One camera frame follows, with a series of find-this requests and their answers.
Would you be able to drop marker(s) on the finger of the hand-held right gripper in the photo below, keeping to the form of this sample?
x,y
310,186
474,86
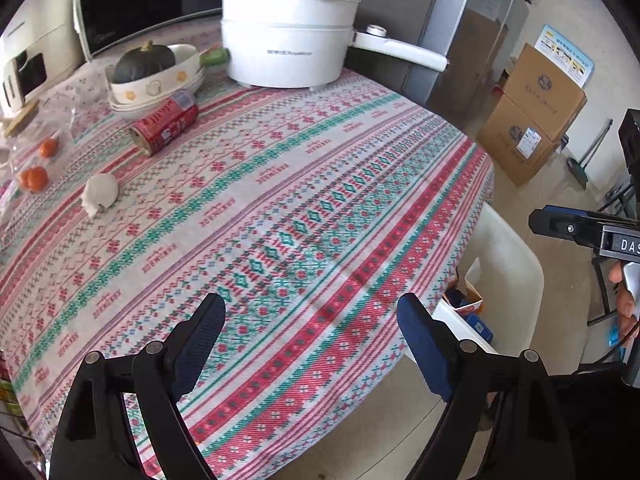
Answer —
x,y
565,225

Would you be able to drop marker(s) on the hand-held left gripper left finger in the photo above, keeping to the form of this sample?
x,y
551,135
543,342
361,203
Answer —
x,y
197,345

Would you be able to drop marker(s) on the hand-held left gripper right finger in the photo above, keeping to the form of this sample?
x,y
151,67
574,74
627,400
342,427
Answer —
x,y
425,350

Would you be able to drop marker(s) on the orange and blue carton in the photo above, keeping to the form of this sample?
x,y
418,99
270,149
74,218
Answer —
x,y
465,302

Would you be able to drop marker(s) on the person's right hand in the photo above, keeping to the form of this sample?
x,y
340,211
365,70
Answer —
x,y
625,315

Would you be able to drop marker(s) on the black tripod stand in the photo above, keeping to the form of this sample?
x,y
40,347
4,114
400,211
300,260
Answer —
x,y
602,290

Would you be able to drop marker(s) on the green broom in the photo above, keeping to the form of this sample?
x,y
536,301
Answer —
x,y
582,170

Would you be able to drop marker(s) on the white plastic chair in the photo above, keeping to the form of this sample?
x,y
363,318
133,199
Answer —
x,y
515,270

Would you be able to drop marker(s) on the cardboard box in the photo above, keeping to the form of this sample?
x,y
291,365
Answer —
x,y
515,150
545,95

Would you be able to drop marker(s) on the striped patterned tablecloth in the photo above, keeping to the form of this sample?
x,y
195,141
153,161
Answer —
x,y
280,210

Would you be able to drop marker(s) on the white garlic bulb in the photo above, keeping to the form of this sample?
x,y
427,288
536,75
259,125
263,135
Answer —
x,y
100,192

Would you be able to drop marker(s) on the person's dark clothing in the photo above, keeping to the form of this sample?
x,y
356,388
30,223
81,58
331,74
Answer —
x,y
600,425

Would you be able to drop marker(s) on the red drink can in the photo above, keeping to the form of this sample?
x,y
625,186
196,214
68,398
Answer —
x,y
165,122

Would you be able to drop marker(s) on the orange tomato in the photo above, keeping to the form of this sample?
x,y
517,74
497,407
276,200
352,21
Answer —
x,y
32,178
48,147

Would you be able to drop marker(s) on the grey cabinet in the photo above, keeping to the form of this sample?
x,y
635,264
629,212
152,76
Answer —
x,y
400,20

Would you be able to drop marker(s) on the clear plastic bag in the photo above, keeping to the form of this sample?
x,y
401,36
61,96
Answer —
x,y
60,120

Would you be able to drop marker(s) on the dark green squash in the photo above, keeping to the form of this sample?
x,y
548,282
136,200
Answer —
x,y
142,62

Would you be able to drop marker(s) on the white electric cooking pot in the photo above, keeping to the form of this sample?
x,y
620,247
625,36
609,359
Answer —
x,y
285,35

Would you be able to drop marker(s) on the white countertop appliance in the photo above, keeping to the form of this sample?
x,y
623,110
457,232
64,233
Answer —
x,y
35,40

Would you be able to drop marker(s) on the black microwave oven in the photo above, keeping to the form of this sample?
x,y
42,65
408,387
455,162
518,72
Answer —
x,y
150,0

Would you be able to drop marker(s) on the blue wall poster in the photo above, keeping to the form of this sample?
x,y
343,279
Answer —
x,y
567,57

